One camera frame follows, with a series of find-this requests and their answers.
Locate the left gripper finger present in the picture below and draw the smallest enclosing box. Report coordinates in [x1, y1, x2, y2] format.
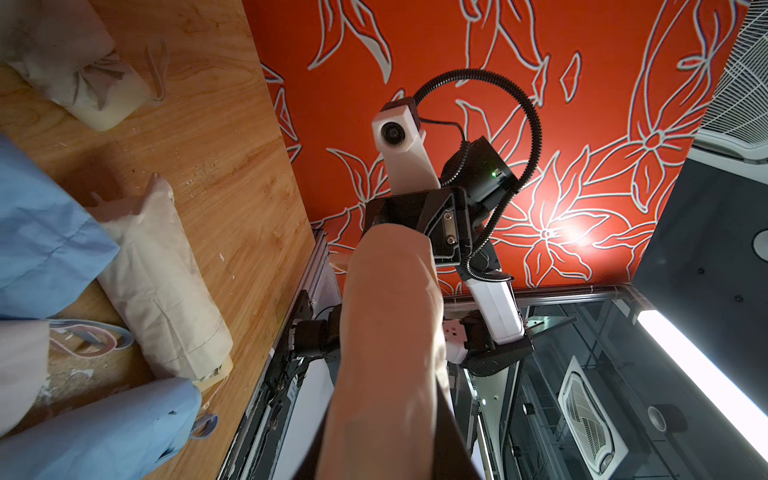
[431, 383, 480, 480]

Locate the beige umbrella back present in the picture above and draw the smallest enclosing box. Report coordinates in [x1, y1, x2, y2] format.
[316, 224, 448, 479]

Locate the pink umbrella near case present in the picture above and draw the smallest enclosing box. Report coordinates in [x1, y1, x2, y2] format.
[1, 320, 50, 436]

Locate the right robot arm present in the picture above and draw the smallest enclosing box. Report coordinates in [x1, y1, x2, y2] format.
[363, 68, 543, 377]

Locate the blue umbrella back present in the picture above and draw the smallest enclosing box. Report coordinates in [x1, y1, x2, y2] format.
[1, 136, 119, 320]

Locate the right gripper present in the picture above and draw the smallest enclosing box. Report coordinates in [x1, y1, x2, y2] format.
[362, 187, 473, 264]

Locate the blue umbrella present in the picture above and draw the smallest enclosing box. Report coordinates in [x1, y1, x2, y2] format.
[1, 136, 119, 320]
[1, 377, 219, 479]

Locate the beige umbrella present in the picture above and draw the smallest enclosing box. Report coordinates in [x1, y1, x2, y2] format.
[316, 224, 448, 479]
[89, 174, 233, 392]
[1, 1, 169, 131]

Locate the blue umbrella front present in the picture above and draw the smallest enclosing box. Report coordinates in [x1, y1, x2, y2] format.
[1, 377, 219, 479]

